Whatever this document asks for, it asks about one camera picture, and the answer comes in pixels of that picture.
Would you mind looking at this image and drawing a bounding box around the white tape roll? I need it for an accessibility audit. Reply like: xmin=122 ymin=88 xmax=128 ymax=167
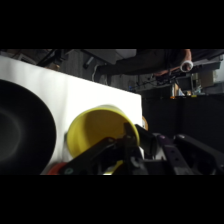
xmin=179 ymin=59 xmax=195 ymax=74

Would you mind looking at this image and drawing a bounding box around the yellow plastic cup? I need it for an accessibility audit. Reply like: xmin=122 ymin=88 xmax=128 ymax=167
xmin=65 ymin=104 xmax=142 ymax=176

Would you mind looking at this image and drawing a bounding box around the brown cardboard box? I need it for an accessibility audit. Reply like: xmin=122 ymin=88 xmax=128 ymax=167
xmin=199 ymin=70 xmax=217 ymax=89

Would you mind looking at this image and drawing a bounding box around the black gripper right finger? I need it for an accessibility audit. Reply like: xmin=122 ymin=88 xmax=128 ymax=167
xmin=134 ymin=123 xmax=224 ymax=176

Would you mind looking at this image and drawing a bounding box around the black curtain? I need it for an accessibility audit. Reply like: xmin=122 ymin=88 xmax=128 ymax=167
xmin=141 ymin=94 xmax=224 ymax=158

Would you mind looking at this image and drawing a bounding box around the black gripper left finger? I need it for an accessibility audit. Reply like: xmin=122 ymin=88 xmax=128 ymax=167
xmin=61 ymin=122 xmax=148 ymax=176

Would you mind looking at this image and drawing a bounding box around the red plush pepper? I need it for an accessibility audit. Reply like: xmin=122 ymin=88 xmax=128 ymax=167
xmin=45 ymin=162 xmax=69 ymax=176

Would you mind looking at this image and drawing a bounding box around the black bowl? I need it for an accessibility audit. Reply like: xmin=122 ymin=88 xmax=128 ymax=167
xmin=0 ymin=78 xmax=58 ymax=173

